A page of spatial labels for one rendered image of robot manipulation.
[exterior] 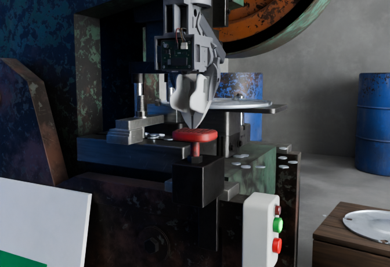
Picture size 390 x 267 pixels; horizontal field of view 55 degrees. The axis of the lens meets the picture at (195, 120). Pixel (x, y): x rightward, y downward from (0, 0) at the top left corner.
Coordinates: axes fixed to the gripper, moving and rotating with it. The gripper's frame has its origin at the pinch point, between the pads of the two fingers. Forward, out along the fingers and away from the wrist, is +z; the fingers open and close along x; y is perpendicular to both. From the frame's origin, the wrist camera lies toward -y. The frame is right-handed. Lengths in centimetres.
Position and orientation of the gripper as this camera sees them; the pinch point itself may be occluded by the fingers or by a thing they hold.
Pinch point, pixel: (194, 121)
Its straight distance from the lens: 64.5
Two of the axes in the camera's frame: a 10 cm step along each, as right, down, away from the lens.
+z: 0.0, 9.9, 1.2
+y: -4.5, 1.1, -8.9
